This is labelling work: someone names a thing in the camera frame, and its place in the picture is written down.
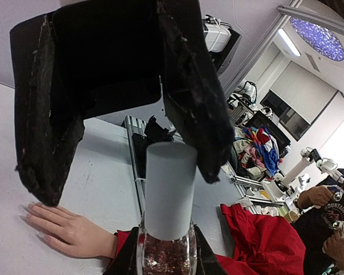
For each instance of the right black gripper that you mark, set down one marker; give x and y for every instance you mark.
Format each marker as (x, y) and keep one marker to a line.
(117, 55)

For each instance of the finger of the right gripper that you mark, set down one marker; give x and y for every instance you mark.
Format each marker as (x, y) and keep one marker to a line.
(45, 139)
(192, 94)

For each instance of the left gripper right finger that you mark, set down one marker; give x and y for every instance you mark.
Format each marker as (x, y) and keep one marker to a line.
(207, 262)

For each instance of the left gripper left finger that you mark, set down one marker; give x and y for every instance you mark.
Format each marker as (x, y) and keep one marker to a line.
(124, 262)

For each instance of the glitter nail polish bottle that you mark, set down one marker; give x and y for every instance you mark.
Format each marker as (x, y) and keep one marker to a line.
(154, 256)

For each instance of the white nail polish cap brush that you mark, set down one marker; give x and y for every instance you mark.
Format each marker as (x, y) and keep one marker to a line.
(170, 173)

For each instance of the red sleeve forearm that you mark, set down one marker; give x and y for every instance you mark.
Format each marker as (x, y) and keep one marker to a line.
(262, 244)

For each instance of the mannequin hand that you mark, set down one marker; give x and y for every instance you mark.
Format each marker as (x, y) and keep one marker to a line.
(68, 233)

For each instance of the pile of colourful clothes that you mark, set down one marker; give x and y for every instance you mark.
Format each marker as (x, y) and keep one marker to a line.
(257, 152)

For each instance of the seated person dark shirt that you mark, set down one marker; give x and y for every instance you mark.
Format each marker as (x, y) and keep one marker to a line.
(324, 245)

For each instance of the round ceiling lamp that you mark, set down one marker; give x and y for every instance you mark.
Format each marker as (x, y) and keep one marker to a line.
(321, 39)

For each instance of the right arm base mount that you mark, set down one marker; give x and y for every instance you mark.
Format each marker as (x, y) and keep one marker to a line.
(153, 133)

